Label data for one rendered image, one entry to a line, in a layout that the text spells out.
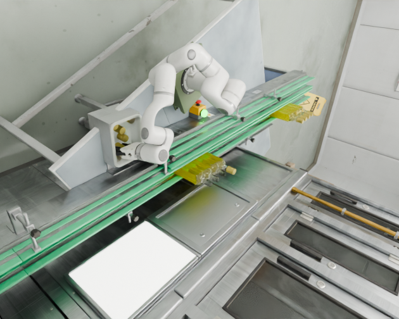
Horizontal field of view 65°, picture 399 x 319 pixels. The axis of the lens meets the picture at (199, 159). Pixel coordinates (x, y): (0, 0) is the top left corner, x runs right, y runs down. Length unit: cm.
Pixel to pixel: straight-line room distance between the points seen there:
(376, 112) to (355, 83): 73
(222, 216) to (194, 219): 14
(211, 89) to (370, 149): 642
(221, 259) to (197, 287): 16
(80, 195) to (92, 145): 22
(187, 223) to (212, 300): 39
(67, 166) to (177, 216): 55
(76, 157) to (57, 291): 53
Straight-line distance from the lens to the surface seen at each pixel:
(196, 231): 147
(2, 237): 135
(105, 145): 146
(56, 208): 140
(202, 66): 141
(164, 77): 129
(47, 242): 129
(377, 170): 778
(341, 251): 162
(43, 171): 205
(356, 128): 752
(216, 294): 132
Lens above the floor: 186
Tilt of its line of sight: 32 degrees down
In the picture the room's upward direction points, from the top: 115 degrees clockwise
